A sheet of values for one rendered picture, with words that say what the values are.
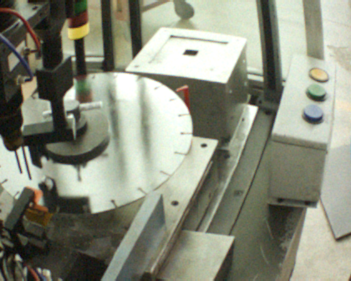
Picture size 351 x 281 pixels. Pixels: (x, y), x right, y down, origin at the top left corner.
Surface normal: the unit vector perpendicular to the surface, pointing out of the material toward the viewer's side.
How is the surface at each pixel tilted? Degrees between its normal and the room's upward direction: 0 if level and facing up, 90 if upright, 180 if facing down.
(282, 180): 90
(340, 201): 0
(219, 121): 90
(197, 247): 0
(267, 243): 0
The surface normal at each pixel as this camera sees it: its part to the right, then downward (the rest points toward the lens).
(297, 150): -0.32, 0.60
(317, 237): -0.07, -0.79
